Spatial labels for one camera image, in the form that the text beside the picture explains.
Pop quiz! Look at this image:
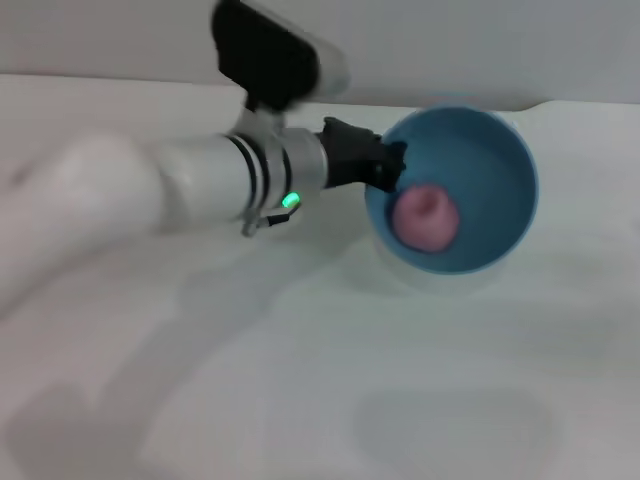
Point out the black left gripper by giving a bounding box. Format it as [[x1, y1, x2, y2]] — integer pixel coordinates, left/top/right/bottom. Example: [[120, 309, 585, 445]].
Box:
[[317, 117, 409, 194]]

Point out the pink peach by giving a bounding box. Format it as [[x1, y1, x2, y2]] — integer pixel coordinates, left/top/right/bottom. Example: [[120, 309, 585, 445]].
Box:
[[391, 182, 460, 253]]

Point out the blue bowl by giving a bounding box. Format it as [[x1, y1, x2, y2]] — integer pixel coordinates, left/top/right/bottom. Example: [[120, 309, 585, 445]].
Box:
[[363, 105, 540, 276]]

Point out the left arm cable with plug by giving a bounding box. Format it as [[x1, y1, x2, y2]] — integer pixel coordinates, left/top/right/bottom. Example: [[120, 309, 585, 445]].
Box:
[[241, 202, 301, 237]]

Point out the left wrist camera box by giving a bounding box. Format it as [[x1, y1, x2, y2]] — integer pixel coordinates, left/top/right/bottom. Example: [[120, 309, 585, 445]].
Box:
[[210, 0, 349, 114]]

